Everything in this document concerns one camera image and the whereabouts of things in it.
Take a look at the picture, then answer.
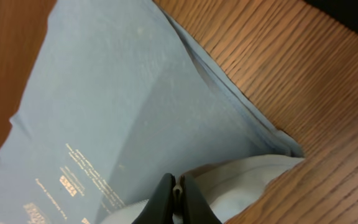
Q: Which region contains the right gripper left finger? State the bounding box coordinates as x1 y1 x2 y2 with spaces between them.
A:
132 173 176 224

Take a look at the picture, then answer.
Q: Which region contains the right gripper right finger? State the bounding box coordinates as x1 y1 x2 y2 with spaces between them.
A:
180 175 221 224

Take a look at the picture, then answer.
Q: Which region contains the black t-shirt at right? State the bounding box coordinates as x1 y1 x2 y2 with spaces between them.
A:
305 0 358 34

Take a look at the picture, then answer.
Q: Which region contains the light blue printed t-shirt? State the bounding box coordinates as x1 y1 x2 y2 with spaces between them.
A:
0 1 304 223

